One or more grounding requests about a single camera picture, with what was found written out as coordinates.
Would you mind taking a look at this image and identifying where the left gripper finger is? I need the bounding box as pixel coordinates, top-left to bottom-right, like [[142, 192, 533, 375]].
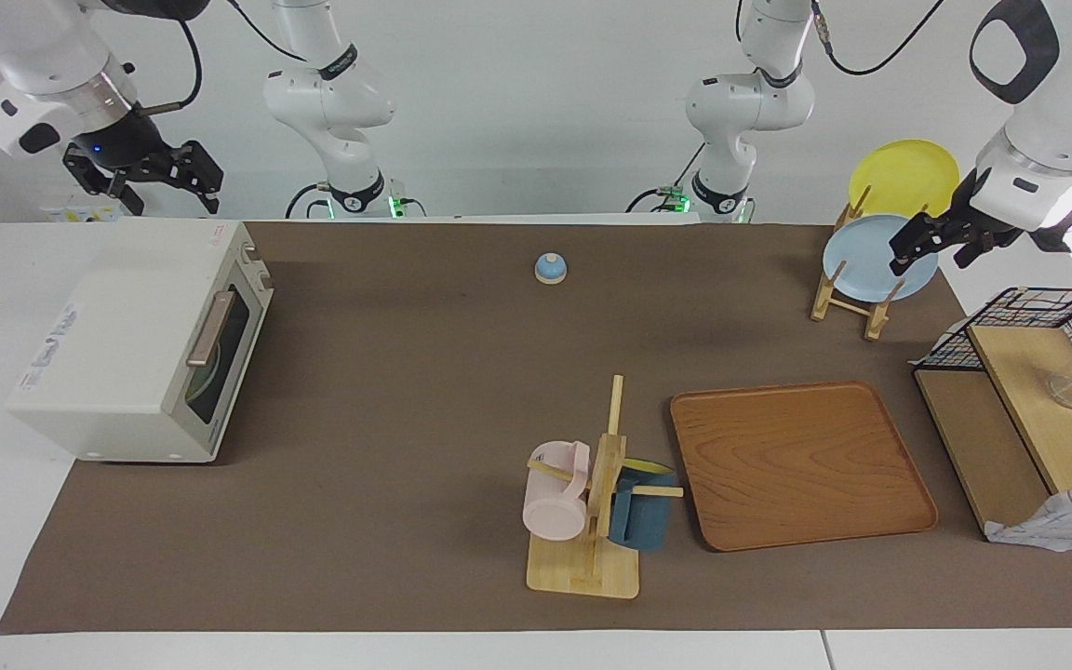
[[952, 234, 998, 272], [889, 212, 945, 276]]

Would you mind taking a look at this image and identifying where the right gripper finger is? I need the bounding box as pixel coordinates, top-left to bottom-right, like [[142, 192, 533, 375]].
[[171, 140, 224, 216], [63, 154, 145, 218]]

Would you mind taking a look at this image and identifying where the light green plate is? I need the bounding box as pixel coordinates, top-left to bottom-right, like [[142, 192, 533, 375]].
[[187, 358, 225, 410]]

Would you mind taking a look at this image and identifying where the white toaster oven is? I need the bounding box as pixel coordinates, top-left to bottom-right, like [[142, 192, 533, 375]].
[[6, 219, 275, 463]]

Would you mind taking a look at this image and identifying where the white yellow printed packet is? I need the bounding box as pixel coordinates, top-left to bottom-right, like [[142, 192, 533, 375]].
[[41, 203, 123, 224]]

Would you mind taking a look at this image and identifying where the light blue plate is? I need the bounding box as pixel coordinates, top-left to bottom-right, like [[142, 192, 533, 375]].
[[823, 215, 940, 302]]

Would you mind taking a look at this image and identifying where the yellow plate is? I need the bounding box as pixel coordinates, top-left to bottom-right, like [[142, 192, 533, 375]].
[[849, 140, 961, 221]]

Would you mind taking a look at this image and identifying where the wooden plate rack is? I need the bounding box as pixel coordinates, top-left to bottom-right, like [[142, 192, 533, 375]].
[[811, 186, 905, 342]]

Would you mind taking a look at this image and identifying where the brown wooden tray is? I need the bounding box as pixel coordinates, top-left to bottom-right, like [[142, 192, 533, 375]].
[[669, 381, 939, 553]]

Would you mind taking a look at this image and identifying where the brown table mat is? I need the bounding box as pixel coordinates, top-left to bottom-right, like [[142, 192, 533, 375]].
[[0, 221, 1072, 636]]

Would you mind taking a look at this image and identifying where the dark blue mug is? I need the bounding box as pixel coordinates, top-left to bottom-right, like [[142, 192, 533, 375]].
[[608, 458, 678, 551]]

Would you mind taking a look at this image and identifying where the pink mug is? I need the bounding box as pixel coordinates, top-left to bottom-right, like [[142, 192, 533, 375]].
[[523, 441, 591, 543]]

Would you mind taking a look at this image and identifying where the wooden mug tree stand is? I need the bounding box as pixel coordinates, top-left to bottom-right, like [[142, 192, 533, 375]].
[[527, 375, 686, 599]]

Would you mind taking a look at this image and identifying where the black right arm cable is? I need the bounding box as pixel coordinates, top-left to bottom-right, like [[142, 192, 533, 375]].
[[134, 0, 306, 117]]

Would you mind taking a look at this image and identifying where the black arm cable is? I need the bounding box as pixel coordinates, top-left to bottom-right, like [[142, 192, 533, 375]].
[[134, 0, 306, 117], [811, 0, 1072, 254]]

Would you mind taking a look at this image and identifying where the black wire basket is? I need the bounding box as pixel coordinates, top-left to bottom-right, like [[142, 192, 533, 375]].
[[913, 287, 1072, 429]]

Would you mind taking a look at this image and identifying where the black base cable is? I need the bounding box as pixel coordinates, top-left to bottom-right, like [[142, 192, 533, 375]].
[[626, 140, 706, 215], [285, 181, 332, 220]]

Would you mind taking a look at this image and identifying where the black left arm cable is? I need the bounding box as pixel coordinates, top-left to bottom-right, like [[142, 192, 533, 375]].
[[811, 0, 1072, 254]]

